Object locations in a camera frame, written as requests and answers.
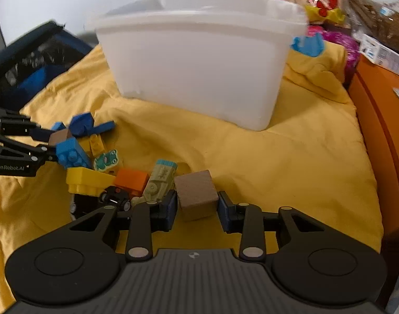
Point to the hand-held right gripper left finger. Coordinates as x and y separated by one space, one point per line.
171 212

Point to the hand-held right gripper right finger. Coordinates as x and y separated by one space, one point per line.
223 216

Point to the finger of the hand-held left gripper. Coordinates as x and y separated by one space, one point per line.
13 124
22 148

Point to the brown wooden cube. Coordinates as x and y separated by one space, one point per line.
196 196
60 136

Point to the blue toy brick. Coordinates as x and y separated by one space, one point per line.
71 155

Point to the orange toy brick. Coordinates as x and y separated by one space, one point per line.
131 181

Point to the black toy car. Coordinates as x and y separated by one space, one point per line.
116 198

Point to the yellow toy brick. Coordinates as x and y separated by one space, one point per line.
88 180
97 145

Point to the white plastic bin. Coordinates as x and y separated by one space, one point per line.
199 65

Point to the beige toy train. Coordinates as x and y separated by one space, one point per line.
157 183

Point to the blue square toy plate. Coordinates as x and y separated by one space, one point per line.
58 126

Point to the dark blue mesh bag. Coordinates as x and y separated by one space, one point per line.
29 68

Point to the green frog toy block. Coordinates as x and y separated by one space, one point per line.
107 161

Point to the yellow cloth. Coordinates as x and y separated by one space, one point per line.
284 153

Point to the orange box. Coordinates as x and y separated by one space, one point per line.
382 121

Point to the blue plastic piece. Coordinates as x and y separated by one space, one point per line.
307 47

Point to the pink plastic bag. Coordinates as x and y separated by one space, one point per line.
346 49

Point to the white labelled box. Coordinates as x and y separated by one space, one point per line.
382 55

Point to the brown parcel bag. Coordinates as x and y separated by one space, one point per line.
376 19

